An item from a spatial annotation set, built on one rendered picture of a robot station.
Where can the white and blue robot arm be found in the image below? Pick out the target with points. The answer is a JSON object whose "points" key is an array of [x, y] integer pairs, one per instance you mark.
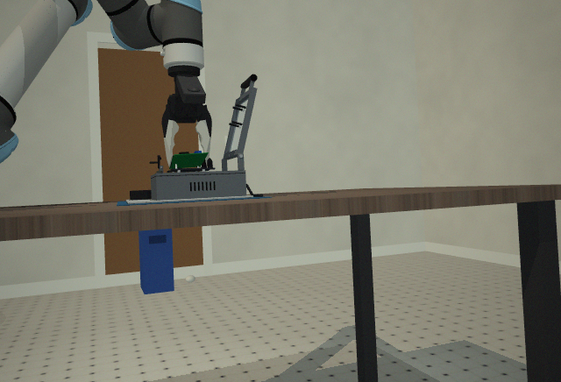
{"points": [[134, 26]]}

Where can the green circuit board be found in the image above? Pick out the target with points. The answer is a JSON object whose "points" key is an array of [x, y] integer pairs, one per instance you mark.
{"points": [[186, 159]]}

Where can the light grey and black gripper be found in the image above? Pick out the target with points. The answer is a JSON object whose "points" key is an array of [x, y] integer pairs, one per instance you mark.
{"points": [[179, 112]]}

